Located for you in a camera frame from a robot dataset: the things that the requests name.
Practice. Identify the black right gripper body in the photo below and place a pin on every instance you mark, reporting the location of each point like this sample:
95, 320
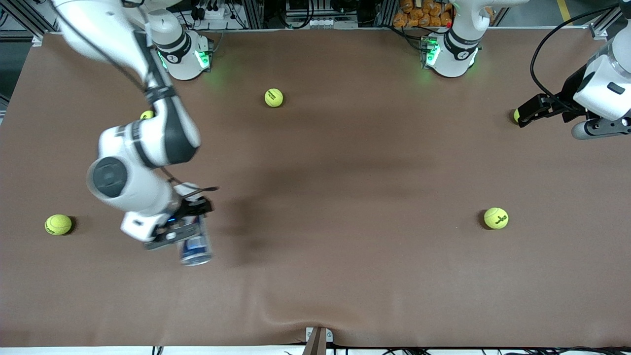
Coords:
191, 206

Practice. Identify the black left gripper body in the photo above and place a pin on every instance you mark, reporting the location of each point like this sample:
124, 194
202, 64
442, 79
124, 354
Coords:
568, 96

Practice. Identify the white blue tennis ball can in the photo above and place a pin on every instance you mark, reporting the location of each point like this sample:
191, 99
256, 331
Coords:
194, 251

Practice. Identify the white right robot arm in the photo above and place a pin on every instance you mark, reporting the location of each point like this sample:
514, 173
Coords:
167, 133

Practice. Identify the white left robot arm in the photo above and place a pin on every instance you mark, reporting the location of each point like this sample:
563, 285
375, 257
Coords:
456, 54

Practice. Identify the yellow tennis ball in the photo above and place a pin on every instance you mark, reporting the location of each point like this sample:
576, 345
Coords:
516, 116
273, 97
147, 116
58, 224
496, 218

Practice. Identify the brown table mat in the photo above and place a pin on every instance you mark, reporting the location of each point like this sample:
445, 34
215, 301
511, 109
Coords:
345, 197

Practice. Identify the orange netted bag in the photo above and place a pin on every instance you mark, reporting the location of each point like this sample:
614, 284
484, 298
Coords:
424, 15

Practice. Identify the white power strip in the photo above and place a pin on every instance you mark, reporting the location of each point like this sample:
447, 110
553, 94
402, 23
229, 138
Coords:
211, 12

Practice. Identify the white connector strip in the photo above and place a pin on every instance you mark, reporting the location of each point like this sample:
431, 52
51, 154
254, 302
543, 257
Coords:
320, 22

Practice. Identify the aluminium frame rail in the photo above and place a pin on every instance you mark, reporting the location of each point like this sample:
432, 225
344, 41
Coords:
606, 27
29, 27

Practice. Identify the metal bracket with screws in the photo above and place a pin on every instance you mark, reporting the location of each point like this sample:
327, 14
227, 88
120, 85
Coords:
319, 339

